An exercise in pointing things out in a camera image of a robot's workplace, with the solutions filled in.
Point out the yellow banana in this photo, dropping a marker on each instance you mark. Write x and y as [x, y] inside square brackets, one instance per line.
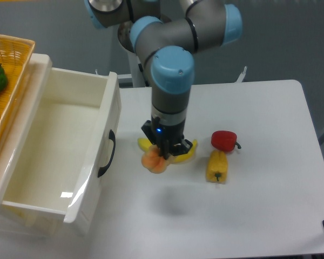
[144, 144]

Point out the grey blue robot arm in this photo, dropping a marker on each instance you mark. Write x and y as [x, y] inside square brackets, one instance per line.
[166, 51]

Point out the round orange bread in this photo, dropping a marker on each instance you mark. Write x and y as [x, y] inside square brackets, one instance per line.
[155, 163]

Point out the yellow bell pepper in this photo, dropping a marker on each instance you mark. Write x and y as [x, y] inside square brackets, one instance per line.
[217, 167]

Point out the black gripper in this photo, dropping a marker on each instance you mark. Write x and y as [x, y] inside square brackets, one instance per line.
[169, 139]

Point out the white plastic drawer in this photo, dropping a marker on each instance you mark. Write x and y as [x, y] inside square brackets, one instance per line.
[69, 142]

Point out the yellow woven basket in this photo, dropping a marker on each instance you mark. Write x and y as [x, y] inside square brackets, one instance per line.
[15, 54]

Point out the white drawer cabinet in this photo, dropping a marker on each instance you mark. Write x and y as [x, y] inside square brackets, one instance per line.
[33, 87]

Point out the white table bracket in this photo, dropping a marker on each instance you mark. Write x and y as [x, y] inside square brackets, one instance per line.
[242, 75]

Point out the red bell pepper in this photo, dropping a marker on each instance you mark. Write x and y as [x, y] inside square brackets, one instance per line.
[225, 141]

